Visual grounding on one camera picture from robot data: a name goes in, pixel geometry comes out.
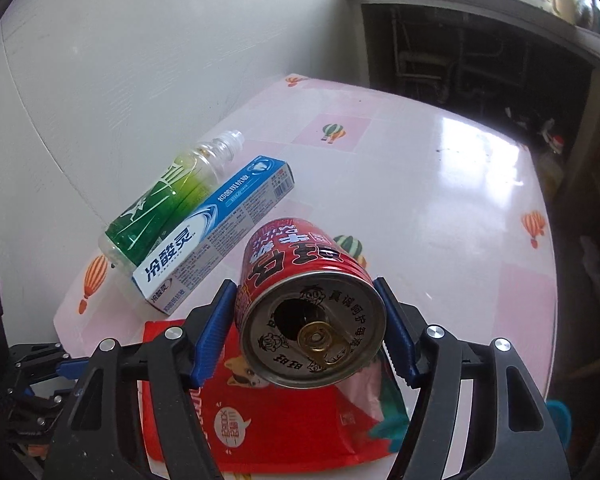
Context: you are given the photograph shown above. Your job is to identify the metal strainer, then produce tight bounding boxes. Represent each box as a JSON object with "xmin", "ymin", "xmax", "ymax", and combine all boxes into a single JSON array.
[{"xmin": 577, "ymin": 0, "xmax": 600, "ymax": 31}]

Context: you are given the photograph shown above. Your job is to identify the blue white toothpaste box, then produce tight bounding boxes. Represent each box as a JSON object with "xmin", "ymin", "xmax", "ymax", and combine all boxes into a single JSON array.
[{"xmin": 131, "ymin": 156, "xmax": 296, "ymax": 317}]

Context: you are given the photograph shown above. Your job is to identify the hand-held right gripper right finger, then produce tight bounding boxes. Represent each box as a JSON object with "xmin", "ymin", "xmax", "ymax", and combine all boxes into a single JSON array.
[{"xmin": 372, "ymin": 277, "xmax": 571, "ymax": 480}]

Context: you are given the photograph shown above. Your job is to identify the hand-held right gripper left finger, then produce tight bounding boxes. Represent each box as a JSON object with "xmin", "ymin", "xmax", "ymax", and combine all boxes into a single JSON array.
[{"xmin": 45, "ymin": 280, "xmax": 238, "ymax": 480}]

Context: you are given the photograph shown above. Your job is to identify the green plastic bottle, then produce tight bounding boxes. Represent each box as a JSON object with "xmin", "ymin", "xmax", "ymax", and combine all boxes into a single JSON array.
[{"xmin": 97, "ymin": 131, "xmax": 245, "ymax": 273}]

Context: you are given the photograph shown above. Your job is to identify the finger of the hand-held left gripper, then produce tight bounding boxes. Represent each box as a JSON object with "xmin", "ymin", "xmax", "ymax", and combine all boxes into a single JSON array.
[
  {"xmin": 7, "ymin": 342, "xmax": 93, "ymax": 382},
  {"xmin": 0, "ymin": 394, "xmax": 77, "ymax": 442}
]

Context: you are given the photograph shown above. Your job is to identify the red drink can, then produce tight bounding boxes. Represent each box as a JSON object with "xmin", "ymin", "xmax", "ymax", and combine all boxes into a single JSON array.
[{"xmin": 234, "ymin": 217, "xmax": 387, "ymax": 390}]

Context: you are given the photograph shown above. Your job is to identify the small red-capped bottle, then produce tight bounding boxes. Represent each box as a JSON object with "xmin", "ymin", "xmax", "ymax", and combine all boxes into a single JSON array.
[{"xmin": 540, "ymin": 120, "xmax": 566, "ymax": 156}]

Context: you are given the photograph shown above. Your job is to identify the red snack bag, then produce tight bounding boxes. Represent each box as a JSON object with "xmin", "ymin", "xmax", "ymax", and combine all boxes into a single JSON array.
[{"xmin": 140, "ymin": 319, "xmax": 411, "ymax": 476}]

